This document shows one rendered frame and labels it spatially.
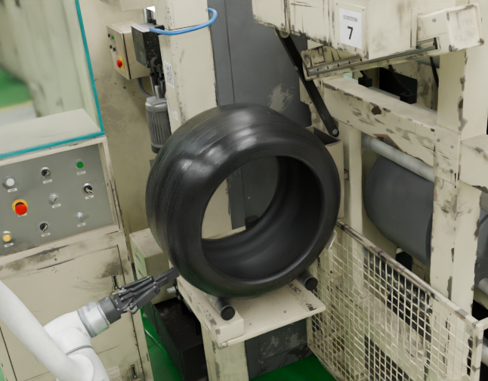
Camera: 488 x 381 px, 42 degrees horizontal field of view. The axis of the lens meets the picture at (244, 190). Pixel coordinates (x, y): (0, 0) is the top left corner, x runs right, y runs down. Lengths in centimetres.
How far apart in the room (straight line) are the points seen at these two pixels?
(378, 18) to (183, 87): 72
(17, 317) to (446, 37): 116
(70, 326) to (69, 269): 64
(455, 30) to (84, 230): 152
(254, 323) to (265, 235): 31
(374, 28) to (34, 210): 140
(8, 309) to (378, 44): 104
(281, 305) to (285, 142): 58
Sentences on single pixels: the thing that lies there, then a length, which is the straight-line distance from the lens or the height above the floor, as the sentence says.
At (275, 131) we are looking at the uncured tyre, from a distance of 173.
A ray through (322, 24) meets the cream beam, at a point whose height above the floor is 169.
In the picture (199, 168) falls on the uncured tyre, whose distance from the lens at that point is 167.
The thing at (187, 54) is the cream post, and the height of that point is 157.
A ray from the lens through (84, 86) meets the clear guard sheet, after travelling 226.
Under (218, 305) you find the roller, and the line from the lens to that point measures 191.
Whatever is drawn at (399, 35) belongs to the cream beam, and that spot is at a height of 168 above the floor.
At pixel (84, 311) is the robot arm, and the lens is 186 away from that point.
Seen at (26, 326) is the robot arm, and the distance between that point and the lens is 162.
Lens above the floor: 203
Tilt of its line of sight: 26 degrees down
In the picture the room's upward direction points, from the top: 6 degrees counter-clockwise
